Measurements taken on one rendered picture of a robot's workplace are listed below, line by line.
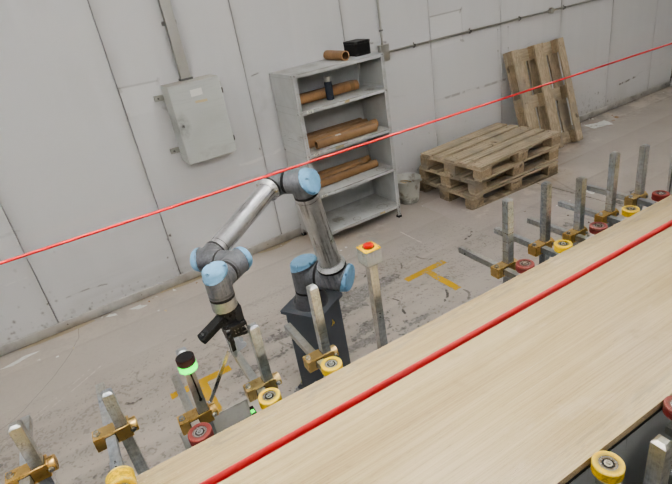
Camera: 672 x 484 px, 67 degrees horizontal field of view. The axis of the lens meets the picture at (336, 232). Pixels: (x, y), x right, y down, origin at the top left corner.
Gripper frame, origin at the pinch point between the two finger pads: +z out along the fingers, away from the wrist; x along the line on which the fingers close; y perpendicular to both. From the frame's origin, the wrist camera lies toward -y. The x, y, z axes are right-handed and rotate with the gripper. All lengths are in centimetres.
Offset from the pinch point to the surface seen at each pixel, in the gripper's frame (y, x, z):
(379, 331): 57, -10, 14
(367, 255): 56, -12, -24
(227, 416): -9.8, -6.0, 20.1
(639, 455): 95, -97, 31
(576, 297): 123, -51, 7
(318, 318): 32.1, -9.8, -5.8
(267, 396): 3.2, -21.7, 6.1
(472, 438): 45, -76, 7
